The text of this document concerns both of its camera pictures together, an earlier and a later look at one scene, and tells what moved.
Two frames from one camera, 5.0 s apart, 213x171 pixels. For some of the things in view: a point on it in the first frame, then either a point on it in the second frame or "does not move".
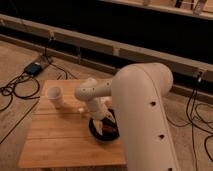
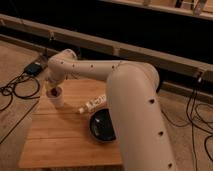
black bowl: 110,129 does not move
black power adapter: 33,69 does not move
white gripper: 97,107 -> 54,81
